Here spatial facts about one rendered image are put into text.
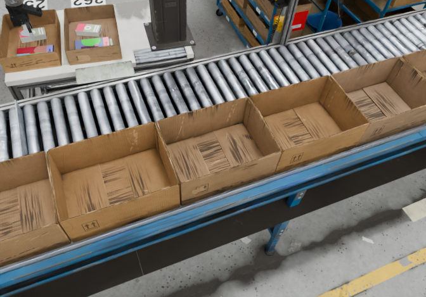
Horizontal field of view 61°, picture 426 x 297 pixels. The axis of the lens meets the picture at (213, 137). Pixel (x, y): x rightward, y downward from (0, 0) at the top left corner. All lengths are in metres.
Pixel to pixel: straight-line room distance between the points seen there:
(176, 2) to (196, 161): 0.93
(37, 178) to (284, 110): 1.07
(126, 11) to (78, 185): 1.33
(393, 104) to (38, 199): 1.59
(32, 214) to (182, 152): 0.59
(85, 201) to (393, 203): 1.99
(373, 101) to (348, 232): 0.94
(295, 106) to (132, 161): 0.77
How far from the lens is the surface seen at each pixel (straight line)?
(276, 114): 1.68
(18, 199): 1.52
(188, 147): 1.51
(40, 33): 2.33
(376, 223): 2.60
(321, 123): 1.70
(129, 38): 2.25
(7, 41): 2.38
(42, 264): 1.36
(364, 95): 1.91
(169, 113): 1.81
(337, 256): 2.41
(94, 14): 2.40
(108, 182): 1.46
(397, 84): 1.98
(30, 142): 1.84
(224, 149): 1.51
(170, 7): 2.05
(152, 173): 1.45
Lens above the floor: 2.12
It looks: 53 degrees down
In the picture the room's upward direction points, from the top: 5 degrees clockwise
